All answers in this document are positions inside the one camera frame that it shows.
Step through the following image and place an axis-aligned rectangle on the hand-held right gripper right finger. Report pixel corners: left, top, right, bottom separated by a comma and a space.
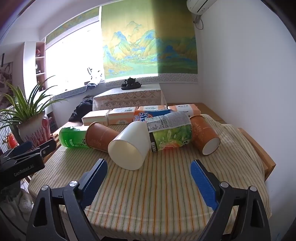
190, 159, 271, 241

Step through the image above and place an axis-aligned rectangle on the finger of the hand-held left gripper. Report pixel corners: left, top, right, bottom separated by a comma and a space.
35, 138, 57, 156
9, 141, 33, 158

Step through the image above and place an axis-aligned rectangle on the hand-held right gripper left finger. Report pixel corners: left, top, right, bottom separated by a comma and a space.
25, 159, 108, 241

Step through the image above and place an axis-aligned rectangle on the white paper cup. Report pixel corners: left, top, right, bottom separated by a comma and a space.
108, 121, 151, 171

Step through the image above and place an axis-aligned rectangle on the brown paper cup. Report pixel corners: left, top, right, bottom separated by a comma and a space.
85, 122, 120, 152
190, 115, 221, 156

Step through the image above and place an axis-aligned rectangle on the green tea bottle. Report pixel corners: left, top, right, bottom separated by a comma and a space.
59, 128, 90, 149

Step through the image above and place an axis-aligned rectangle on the potted spider plant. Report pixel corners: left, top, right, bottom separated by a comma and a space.
0, 75, 68, 149

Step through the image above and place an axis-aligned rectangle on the black bag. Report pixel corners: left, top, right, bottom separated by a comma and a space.
68, 99, 94, 122

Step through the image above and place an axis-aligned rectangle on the striped tablecloth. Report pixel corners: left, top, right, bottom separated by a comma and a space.
28, 113, 272, 233

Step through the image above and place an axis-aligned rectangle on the green labelled plastic bottle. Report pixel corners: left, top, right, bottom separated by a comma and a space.
144, 112, 193, 153

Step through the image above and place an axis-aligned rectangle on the wooden table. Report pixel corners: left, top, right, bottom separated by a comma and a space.
166, 103, 277, 181

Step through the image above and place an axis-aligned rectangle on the orange and blue bottle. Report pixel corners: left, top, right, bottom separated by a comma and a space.
134, 110, 177, 123

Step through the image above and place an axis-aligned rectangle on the patterned cloth covered table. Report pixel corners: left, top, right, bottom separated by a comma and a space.
92, 83, 167, 112

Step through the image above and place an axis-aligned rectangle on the white pink bookshelf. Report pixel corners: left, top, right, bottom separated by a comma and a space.
23, 41, 48, 92

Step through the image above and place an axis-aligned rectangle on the black teapot set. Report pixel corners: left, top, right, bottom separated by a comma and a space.
121, 77, 142, 90

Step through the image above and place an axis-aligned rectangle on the landscape print curtain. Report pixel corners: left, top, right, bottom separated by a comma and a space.
99, 0, 199, 88

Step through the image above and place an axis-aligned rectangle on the white air conditioner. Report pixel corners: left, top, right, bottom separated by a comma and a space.
186, 0, 218, 15

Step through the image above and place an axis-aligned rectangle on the wall painting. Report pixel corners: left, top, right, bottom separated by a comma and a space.
0, 53, 14, 109

